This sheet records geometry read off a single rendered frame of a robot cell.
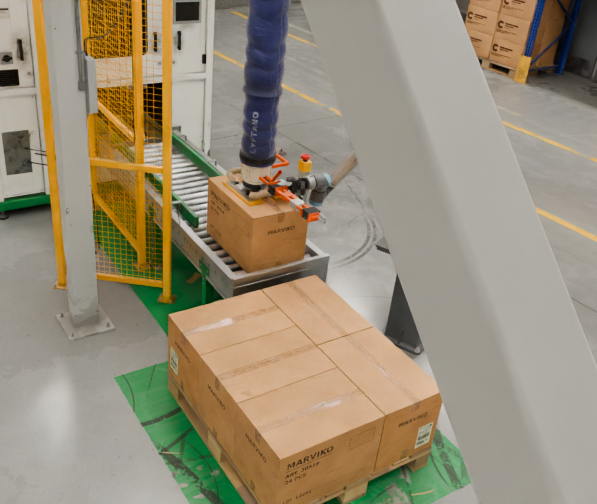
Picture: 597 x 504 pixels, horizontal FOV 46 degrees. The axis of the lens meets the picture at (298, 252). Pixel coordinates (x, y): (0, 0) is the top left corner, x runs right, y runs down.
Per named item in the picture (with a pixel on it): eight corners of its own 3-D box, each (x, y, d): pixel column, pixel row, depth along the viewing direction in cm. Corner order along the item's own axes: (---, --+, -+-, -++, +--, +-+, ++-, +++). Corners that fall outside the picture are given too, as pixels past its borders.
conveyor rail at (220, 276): (99, 161, 591) (98, 140, 581) (105, 160, 593) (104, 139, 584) (229, 305, 429) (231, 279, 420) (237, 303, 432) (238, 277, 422)
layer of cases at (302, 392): (168, 369, 413) (168, 314, 393) (309, 325, 463) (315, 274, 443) (273, 520, 329) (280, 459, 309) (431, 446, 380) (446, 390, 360)
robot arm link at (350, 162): (384, 115, 420) (317, 181, 463) (378, 122, 411) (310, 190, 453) (398, 128, 421) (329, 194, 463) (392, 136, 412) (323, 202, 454)
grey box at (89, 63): (78, 102, 404) (75, 50, 389) (87, 101, 406) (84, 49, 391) (90, 114, 390) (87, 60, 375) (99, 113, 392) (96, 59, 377)
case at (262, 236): (206, 231, 476) (208, 177, 456) (257, 221, 496) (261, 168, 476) (249, 275, 434) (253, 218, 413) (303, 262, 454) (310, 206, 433)
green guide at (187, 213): (102, 144, 585) (101, 133, 580) (114, 142, 590) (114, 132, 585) (184, 230, 473) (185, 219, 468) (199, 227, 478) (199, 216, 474)
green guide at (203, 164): (162, 136, 612) (162, 126, 607) (173, 134, 617) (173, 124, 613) (254, 216, 500) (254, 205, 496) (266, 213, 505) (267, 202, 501)
